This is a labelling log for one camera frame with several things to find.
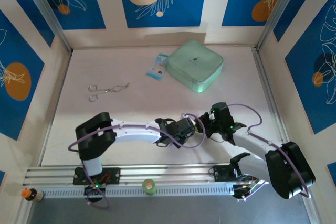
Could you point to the aluminium mounting rail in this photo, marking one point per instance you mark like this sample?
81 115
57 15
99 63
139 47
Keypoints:
170 172

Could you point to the brown bottle with orange cap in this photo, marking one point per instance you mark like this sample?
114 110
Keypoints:
32 194

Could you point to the aluminium frame post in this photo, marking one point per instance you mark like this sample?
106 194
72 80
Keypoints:
44 6
286 6

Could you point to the green jar with orange label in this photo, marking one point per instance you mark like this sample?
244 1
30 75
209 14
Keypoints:
149 186

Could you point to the blue wet wipes packet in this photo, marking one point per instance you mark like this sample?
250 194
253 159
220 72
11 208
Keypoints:
157 66

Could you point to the black controller board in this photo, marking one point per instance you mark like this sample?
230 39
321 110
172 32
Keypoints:
98 190
240 192

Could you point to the mint green zip pouch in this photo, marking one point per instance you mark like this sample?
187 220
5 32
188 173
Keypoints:
195 64

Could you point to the aluminium side rail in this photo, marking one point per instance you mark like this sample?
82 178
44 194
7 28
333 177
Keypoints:
262 72

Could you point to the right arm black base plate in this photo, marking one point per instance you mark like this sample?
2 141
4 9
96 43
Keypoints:
220 172

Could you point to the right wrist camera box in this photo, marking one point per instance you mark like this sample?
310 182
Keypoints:
211 116

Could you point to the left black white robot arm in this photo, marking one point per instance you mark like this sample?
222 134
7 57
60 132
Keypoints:
94 134

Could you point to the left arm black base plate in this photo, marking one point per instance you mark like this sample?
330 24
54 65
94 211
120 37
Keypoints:
114 175

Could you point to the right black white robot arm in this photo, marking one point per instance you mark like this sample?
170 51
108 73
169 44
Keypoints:
288 171

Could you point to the metal tongs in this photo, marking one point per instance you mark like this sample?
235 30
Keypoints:
113 89

